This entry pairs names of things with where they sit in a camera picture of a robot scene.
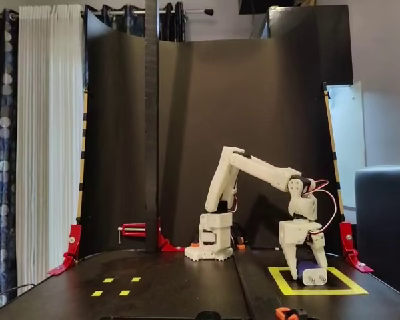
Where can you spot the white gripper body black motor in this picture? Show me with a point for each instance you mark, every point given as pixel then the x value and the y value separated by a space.
pixel 292 234

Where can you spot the white fixed gripper jaw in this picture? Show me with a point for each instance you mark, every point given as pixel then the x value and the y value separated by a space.
pixel 291 258

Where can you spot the white moving gripper jaw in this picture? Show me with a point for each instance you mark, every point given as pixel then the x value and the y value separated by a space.
pixel 318 250

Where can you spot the blue white charger block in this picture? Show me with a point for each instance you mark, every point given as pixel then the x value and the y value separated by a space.
pixel 306 278

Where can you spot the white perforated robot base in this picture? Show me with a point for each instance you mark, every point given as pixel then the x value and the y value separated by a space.
pixel 193 255

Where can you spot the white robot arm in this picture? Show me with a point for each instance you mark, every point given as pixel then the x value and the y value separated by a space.
pixel 253 166

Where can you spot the yellow tape square outline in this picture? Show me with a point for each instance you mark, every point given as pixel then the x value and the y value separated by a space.
pixel 320 292

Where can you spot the orange black spring clamp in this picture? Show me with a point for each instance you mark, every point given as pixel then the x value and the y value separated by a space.
pixel 281 314
pixel 241 246
pixel 195 245

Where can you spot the dark blue armchair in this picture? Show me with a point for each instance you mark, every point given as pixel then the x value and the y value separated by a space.
pixel 386 216

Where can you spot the yellow black striped stick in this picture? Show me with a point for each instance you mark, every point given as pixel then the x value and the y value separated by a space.
pixel 83 146
pixel 333 146

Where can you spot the white cabinet door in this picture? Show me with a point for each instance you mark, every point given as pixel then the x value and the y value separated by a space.
pixel 350 133

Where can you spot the black backdrop sheet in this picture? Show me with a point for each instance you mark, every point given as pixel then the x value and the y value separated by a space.
pixel 253 116

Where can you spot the red screw clamp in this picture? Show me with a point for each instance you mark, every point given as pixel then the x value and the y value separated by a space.
pixel 135 230

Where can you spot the small yellow tape marker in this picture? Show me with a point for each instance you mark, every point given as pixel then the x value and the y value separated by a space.
pixel 136 279
pixel 108 280
pixel 96 293
pixel 124 293

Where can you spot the black vertical pole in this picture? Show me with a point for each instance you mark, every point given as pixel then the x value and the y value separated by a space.
pixel 151 100

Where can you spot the dark blue curtain panel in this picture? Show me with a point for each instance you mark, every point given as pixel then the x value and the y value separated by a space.
pixel 171 26

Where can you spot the metal curtain rod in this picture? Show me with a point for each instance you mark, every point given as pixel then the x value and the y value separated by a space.
pixel 195 12

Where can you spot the white pleated curtain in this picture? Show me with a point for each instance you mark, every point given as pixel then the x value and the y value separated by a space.
pixel 50 133

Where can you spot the dark blue dotted curtain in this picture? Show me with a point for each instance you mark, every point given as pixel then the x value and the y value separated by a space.
pixel 6 133

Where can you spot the red corner bracket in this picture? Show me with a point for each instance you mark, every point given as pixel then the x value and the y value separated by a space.
pixel 346 233
pixel 74 240

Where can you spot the red pole base bracket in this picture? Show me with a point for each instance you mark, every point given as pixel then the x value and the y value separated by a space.
pixel 165 245

